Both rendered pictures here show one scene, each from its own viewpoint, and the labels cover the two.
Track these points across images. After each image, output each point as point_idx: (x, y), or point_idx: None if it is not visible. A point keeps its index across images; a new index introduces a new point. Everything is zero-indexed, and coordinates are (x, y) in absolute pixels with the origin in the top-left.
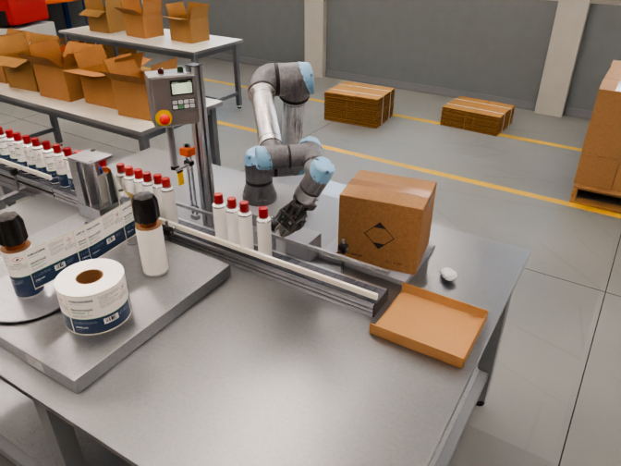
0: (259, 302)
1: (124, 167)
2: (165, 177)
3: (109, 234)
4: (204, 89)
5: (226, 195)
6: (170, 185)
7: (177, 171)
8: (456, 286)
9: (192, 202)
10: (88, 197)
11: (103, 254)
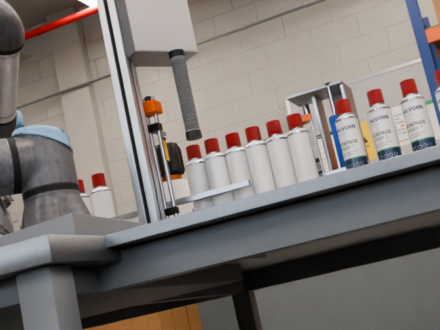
0: None
1: (287, 122)
2: (193, 145)
3: None
4: (99, 15)
5: (131, 221)
6: (188, 159)
7: (162, 136)
8: None
9: (171, 200)
10: (336, 159)
11: None
